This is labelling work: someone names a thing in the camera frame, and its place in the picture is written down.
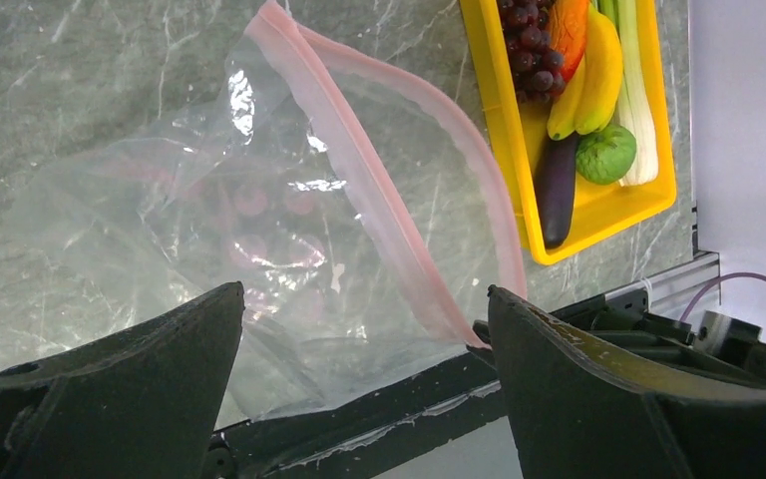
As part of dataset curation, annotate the yellow plastic tray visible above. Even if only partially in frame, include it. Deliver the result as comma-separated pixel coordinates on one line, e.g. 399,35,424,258
460,0,677,265

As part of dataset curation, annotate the purple eggplant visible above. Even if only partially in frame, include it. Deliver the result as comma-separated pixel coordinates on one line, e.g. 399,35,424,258
534,133,579,249

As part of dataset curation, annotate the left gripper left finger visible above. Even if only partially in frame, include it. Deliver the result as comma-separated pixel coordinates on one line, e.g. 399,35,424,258
0,282,244,478

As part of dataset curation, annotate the orange red mango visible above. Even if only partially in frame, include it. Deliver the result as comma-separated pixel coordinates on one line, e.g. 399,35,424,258
548,0,590,82

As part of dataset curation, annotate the clear pink zip top bag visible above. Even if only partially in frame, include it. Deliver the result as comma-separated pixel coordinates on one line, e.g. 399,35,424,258
5,1,527,419

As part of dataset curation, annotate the purple grape bunch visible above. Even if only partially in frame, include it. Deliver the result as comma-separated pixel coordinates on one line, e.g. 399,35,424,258
496,0,566,104

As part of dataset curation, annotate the aluminium frame rail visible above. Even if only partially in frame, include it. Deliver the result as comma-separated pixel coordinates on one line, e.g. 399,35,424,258
604,252,720,319

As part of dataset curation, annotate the green white celery stalk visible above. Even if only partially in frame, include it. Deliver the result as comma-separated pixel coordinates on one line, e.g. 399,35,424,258
597,0,659,187

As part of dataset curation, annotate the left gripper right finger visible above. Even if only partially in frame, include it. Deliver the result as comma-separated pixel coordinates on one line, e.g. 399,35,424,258
487,286,766,478

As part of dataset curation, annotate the yellow banana bunch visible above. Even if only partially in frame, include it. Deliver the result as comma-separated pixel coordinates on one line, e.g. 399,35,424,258
547,2,623,141

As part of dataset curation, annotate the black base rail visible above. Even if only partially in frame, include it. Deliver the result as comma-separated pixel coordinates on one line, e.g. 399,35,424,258
200,290,766,479

